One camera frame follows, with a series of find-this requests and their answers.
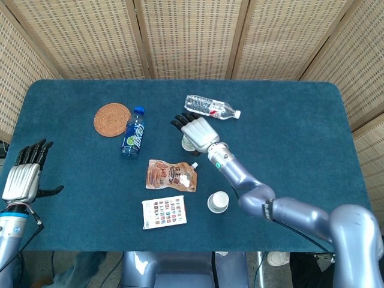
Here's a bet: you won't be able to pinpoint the blue plastic drink bottle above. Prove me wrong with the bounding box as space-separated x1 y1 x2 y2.
120 106 146 158

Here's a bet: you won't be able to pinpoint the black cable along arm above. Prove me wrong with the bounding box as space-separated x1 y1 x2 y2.
0 205 46 271
263 215 336 265

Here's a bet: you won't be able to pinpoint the round woven rattan coaster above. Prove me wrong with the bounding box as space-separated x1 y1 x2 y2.
93 103 132 138

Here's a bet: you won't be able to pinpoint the brown spouted sauce pouch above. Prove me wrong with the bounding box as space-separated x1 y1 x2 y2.
145 159 199 193

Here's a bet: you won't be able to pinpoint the black cable along right arm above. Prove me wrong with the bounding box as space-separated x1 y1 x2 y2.
263 215 336 265

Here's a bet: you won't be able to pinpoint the white card box colour pictures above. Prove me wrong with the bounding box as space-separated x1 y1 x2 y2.
141 195 188 230

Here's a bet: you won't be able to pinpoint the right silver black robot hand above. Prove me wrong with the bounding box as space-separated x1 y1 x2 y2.
170 112 221 157

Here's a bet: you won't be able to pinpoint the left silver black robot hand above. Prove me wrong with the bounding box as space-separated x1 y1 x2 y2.
1 138 65 208

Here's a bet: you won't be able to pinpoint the blue felt table cloth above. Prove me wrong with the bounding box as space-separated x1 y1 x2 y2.
5 79 373 253

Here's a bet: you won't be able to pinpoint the grey-blue robot torso base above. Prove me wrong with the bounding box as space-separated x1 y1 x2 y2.
121 251 250 288

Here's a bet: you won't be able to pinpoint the clear plastic water bottle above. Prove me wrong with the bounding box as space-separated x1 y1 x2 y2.
184 94 242 121

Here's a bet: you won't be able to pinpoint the woven wooden folding screen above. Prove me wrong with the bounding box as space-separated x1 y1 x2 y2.
0 0 384 215

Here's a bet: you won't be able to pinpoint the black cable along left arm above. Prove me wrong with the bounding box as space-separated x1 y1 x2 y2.
0 205 46 271

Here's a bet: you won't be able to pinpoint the white shoe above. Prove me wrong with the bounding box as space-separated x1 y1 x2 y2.
266 251 290 267

